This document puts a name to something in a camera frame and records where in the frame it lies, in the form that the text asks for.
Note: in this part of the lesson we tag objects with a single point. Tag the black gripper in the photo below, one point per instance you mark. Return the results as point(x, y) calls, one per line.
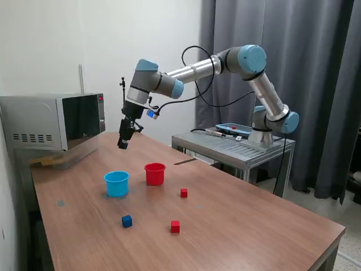
point(132, 110)

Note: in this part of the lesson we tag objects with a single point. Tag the thin brown metal strip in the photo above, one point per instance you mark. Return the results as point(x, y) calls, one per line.
point(184, 161)

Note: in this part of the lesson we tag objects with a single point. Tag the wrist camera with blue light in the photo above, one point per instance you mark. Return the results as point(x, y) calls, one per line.
point(150, 114)

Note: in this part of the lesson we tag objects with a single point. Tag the blue plastic cup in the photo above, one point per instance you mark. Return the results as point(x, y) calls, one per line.
point(117, 186)

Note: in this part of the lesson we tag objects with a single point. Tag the silver microwave oven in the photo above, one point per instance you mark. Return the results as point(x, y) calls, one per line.
point(36, 118)

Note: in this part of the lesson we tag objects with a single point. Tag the white wall pipe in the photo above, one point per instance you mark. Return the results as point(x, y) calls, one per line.
point(81, 79)

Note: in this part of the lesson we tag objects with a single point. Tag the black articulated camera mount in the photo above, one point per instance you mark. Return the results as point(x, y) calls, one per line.
point(123, 87)

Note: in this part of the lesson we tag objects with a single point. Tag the grey curtain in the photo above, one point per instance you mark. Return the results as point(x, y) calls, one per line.
point(324, 84)

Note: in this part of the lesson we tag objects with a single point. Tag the red plastic cup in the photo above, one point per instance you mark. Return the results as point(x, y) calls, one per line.
point(155, 176)

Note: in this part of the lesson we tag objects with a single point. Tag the red wooden cube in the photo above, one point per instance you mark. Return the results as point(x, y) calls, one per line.
point(184, 193)
point(175, 227)

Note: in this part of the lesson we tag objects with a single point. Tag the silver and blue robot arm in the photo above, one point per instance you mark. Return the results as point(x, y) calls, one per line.
point(194, 69)

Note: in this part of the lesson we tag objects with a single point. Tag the blue teach pendant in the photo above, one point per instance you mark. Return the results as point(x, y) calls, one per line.
point(225, 127)

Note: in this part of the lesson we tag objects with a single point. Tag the grey metal side table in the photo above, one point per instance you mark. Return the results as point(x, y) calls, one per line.
point(225, 146)

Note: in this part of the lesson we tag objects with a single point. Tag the wooden blocks stack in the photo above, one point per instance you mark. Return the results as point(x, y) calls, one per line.
point(45, 161)

